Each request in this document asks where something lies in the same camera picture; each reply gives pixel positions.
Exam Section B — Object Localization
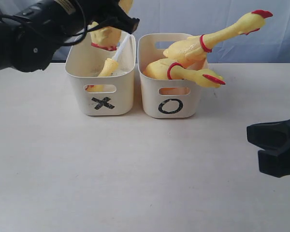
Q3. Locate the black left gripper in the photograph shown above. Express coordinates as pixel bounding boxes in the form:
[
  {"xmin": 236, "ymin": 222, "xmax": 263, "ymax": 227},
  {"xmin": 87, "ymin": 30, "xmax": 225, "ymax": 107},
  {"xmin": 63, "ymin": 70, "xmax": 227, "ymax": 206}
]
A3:
[{"xmin": 78, "ymin": 0, "xmax": 139, "ymax": 34}]

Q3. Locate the detached yellow rubber chicken head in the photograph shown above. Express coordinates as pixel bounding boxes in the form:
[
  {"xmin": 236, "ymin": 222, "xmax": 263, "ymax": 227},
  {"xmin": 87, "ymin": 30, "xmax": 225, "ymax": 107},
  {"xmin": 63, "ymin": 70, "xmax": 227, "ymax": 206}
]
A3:
[{"xmin": 85, "ymin": 58, "xmax": 119, "ymax": 92}]

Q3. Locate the whole yellow rubber chicken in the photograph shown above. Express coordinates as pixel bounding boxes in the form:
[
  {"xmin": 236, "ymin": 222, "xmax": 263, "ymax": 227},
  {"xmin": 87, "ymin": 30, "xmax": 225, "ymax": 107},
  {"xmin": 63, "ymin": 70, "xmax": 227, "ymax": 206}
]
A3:
[
  {"xmin": 163, "ymin": 10, "xmax": 273, "ymax": 67},
  {"xmin": 143, "ymin": 58, "xmax": 226, "ymax": 88}
]

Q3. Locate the small white squeaker tube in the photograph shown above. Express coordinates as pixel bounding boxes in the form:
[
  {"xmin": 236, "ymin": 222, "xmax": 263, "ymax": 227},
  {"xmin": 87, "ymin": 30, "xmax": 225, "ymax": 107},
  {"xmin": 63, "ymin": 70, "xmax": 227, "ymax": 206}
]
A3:
[{"xmin": 112, "ymin": 34, "xmax": 131, "ymax": 61}]

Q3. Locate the cream bin with X mark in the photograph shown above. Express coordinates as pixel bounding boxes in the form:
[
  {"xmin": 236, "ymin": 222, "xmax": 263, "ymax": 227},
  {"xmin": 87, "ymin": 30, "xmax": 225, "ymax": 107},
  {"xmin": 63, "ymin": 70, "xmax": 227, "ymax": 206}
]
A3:
[{"xmin": 65, "ymin": 32, "xmax": 136, "ymax": 116}]

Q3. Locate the headless yellow rubber chicken body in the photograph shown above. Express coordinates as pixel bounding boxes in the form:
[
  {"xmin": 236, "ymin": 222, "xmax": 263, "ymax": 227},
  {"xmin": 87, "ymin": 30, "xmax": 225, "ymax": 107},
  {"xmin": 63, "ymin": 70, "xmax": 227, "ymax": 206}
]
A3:
[{"xmin": 89, "ymin": 0, "xmax": 133, "ymax": 51}]

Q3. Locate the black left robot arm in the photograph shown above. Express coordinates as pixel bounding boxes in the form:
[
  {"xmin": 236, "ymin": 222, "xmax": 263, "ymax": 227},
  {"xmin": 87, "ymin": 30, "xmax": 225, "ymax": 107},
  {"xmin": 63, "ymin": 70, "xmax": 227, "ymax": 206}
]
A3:
[{"xmin": 0, "ymin": 0, "xmax": 140, "ymax": 73}]

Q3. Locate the cream bin with O mark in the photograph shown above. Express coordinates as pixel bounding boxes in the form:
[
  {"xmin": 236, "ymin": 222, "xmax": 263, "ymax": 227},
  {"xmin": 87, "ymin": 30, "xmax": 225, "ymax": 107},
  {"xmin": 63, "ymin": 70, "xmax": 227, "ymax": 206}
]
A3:
[{"xmin": 137, "ymin": 33, "xmax": 203, "ymax": 118}]

